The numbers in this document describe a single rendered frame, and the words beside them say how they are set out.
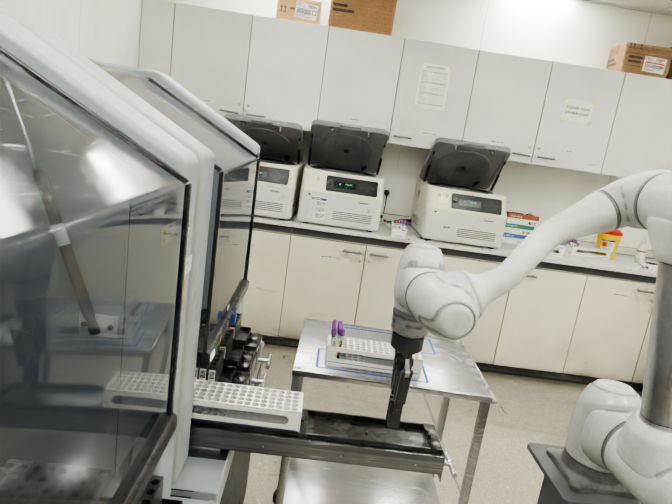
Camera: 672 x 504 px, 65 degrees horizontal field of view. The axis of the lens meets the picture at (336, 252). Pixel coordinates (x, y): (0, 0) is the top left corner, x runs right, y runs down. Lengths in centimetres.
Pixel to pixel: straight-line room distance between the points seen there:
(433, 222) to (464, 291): 257
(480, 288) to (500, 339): 287
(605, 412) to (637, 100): 307
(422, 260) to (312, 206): 239
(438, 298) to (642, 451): 63
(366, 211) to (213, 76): 139
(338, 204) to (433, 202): 64
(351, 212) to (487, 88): 128
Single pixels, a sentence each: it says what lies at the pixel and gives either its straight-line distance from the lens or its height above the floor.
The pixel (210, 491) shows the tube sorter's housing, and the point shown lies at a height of 73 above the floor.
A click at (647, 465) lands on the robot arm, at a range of 142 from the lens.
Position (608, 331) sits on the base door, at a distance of 421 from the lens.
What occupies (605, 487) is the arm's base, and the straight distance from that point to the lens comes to 165.
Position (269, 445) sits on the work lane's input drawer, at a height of 78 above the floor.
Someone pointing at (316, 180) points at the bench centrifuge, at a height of 119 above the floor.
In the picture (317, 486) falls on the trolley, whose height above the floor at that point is 28.
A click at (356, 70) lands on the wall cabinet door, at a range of 377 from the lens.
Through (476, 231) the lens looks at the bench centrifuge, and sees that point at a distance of 367.
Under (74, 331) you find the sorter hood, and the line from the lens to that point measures 54.
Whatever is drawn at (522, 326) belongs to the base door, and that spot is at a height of 39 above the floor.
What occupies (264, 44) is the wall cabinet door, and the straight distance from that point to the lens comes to 382.
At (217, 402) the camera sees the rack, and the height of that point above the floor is 87.
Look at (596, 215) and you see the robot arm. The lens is 132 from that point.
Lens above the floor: 151
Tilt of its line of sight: 12 degrees down
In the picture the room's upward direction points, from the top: 8 degrees clockwise
